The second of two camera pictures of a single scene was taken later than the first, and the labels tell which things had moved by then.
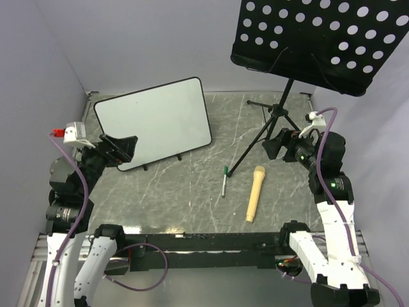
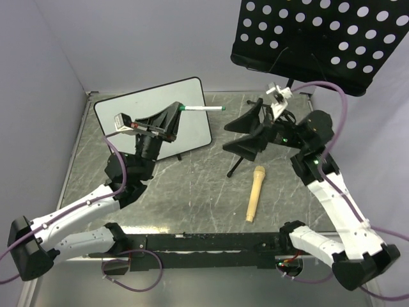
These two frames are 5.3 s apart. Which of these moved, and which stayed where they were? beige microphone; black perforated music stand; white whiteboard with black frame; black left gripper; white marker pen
Moved: white marker pen; black left gripper
Stayed: beige microphone; white whiteboard with black frame; black perforated music stand
